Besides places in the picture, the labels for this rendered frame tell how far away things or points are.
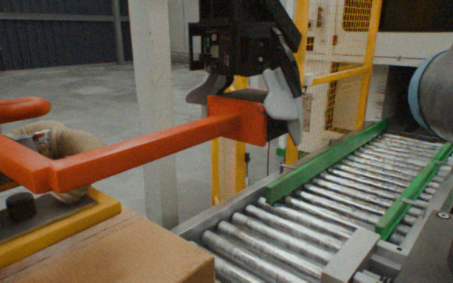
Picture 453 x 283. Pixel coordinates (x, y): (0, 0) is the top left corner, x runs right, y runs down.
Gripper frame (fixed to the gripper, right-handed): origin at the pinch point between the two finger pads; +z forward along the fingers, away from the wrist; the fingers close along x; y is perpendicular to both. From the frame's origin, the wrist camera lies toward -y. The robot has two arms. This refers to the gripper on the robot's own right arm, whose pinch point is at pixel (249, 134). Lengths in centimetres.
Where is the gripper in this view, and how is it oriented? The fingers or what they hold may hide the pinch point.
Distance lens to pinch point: 45.3
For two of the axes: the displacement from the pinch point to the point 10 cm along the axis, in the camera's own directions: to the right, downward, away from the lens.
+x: 7.7, 2.1, -6.0
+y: -6.4, 2.5, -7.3
